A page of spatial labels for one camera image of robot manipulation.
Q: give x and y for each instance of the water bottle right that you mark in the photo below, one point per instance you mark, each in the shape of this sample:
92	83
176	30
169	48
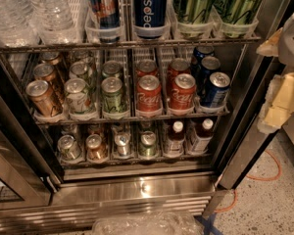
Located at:
54	21

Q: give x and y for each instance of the blue pepsi can middle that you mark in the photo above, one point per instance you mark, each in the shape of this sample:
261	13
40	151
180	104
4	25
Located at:
207	66

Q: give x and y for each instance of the bottom shelf gold can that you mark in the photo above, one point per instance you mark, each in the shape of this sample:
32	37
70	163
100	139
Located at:
96	148

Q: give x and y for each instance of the water bottle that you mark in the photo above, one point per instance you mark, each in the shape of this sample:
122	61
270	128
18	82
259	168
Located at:
15	30
54	21

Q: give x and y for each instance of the red bull can top shelf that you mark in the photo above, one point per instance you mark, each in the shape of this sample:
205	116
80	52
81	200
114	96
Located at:
106	17

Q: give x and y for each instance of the green tall can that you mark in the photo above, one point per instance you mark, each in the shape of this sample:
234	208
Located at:
192	17
235	18

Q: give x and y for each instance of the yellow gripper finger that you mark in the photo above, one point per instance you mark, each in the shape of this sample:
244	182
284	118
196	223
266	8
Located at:
270	47
279	104

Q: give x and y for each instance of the blue pepsi can front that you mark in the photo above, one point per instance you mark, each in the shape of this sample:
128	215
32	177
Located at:
216	89

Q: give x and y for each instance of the bottom shelf green can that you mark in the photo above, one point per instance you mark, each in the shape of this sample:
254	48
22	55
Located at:
147	144

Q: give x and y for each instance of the water bottle left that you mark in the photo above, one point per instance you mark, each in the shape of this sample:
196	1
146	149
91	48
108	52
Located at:
15	30

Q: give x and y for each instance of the red coca-cola can front left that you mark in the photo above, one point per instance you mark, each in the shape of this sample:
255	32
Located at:
148	93

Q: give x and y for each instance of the gold can middle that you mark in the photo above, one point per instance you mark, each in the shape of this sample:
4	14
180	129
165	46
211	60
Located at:
50	74

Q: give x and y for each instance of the white green 7up can middle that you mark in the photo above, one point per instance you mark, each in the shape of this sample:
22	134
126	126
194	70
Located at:
81	70

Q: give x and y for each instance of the gold can back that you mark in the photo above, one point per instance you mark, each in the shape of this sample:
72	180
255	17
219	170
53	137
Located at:
56	59

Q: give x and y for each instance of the red coca-cola can front right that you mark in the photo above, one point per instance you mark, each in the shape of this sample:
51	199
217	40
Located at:
182	91

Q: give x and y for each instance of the bottom shelf white can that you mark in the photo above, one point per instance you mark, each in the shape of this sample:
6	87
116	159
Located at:
68	148

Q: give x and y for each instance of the stainless fridge cabinet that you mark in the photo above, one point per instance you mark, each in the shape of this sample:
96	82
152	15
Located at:
40	193

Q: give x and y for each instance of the green tall can right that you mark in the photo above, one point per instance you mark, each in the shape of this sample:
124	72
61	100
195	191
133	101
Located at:
235	18

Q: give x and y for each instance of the white green 7up can back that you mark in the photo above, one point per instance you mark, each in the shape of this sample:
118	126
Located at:
83	56

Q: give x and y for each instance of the clear plastic container bottom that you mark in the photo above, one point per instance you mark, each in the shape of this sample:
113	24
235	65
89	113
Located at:
156	223

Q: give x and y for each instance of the fridge door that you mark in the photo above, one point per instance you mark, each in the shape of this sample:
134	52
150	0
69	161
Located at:
243	143

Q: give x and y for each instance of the red coca-cola can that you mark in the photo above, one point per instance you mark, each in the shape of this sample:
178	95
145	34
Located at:
146	67
176	67
182	91
148	93

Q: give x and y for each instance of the red coca-cola can back right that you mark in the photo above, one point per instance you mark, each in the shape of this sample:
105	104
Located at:
176	67

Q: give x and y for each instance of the bottom shelf silver can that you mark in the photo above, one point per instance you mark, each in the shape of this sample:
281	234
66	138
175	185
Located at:
122	140

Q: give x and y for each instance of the brown bottle white cap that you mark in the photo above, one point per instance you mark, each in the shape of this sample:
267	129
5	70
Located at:
175	139
200	136

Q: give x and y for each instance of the white green 7up can front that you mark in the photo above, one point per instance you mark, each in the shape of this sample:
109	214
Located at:
78	96

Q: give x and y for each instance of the gold can front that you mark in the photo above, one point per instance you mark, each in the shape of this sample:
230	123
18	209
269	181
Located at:
44	98

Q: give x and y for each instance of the blue pepsi can back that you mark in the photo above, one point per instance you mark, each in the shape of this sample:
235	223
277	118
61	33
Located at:
199	53

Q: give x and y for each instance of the brown bottle right white cap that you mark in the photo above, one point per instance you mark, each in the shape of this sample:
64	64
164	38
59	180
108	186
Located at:
200	136

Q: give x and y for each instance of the tall pepsi can top shelf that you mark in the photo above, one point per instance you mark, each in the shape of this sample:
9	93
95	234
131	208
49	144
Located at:
149	18

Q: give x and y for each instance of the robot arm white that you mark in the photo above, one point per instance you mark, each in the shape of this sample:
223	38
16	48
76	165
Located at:
286	45

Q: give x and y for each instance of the red coca-cola can back left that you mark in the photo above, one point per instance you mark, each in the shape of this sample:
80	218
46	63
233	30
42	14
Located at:
146	67

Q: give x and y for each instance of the blue pepsi can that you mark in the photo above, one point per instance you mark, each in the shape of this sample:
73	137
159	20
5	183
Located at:
199	53
216	89
207	66

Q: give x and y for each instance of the brown bottle left white cap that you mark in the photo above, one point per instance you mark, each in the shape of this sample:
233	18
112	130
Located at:
175	139

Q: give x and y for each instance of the green tall can left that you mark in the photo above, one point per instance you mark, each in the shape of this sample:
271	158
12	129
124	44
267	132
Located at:
192	17

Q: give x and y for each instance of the white green 7up can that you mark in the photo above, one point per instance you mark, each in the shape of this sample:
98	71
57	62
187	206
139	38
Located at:
78	96
81	70
83	56

